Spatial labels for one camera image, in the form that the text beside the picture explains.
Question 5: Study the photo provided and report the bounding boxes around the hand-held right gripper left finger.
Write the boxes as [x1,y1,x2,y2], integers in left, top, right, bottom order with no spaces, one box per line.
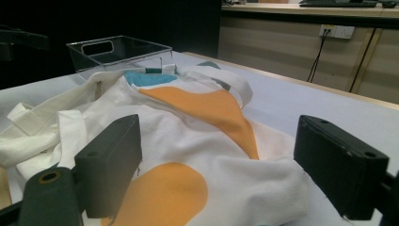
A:
[74,114,143,219]

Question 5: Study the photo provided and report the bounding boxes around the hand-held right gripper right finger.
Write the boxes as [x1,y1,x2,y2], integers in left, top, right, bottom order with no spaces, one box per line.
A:
[293,114,391,221]

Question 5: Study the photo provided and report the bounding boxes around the white tote bag orange patches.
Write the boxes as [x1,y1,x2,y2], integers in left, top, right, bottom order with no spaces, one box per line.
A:
[0,60,314,226]

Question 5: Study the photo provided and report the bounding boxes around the clear plastic bin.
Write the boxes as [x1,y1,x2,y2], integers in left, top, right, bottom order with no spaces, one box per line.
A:
[66,35,173,81]

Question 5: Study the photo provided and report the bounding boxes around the black curtain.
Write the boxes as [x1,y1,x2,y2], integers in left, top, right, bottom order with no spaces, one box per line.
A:
[0,0,222,90]

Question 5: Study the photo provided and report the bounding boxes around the black stand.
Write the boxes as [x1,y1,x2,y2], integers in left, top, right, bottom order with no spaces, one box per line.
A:
[0,24,50,62]

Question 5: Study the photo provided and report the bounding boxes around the black keyboard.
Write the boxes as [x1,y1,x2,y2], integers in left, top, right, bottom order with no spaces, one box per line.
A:
[298,0,379,9]

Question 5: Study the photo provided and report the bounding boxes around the black wall cable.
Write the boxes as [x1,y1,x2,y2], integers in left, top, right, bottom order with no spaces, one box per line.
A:
[306,28,331,84]

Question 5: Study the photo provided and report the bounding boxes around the white wall socket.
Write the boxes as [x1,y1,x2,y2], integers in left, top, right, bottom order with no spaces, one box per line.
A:
[334,24,356,40]
[318,24,337,39]

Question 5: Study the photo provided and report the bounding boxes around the wooden desk along wall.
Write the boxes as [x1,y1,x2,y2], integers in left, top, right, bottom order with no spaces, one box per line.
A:
[220,2,399,21]

